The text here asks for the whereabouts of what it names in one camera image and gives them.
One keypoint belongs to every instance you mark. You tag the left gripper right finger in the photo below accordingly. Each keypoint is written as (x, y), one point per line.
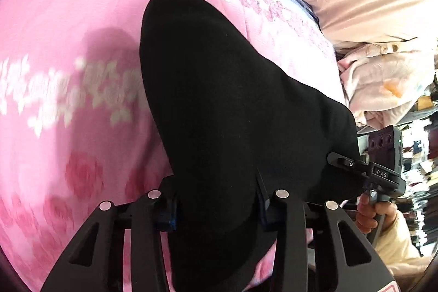
(318, 247)

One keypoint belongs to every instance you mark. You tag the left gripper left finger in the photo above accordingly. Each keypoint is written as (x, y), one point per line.
(93, 259)

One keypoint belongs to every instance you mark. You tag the black pants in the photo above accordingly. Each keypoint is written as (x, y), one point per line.
(226, 115)

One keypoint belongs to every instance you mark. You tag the cream right sleeve forearm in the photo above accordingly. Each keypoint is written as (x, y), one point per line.
(401, 257)

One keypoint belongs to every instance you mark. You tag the person right hand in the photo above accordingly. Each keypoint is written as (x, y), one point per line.
(366, 215)

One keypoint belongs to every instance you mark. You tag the grey pink fleece blanket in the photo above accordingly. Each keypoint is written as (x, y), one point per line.
(383, 81)

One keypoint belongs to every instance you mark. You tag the pink floral bed sheet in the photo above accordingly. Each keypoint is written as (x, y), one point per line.
(76, 128)

